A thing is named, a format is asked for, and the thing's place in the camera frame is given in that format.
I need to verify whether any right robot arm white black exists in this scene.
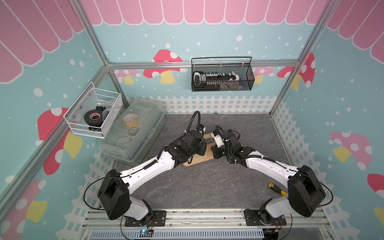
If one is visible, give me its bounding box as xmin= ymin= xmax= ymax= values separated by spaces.
xmin=212 ymin=125 xmax=328 ymax=226

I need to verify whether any translucent green storage box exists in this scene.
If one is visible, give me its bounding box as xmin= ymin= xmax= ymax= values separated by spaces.
xmin=98 ymin=99 xmax=165 ymax=167

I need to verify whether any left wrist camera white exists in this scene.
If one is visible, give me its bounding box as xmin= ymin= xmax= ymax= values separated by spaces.
xmin=197 ymin=124 xmax=206 ymax=135

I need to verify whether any black tape roll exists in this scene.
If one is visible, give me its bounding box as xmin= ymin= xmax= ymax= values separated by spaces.
xmin=84 ymin=110 xmax=104 ymax=128

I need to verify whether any yellow black connector plug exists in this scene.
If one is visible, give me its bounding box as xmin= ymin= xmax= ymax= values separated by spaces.
xmin=269 ymin=184 xmax=288 ymax=196

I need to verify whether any clear acrylic wall bin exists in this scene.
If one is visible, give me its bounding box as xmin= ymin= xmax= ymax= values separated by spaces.
xmin=64 ymin=83 xmax=123 ymax=139

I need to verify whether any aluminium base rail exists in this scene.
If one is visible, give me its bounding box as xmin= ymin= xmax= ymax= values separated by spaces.
xmin=78 ymin=209 xmax=337 ymax=240

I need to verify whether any wooden jewelry display stand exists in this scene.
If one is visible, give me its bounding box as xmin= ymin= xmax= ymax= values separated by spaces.
xmin=183 ymin=134 xmax=216 ymax=167

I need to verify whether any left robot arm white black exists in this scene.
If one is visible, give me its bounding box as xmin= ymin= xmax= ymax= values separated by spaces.
xmin=97 ymin=111 xmax=207 ymax=226

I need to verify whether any black wire mesh basket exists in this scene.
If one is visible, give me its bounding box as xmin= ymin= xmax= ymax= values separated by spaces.
xmin=191 ymin=57 xmax=255 ymax=92

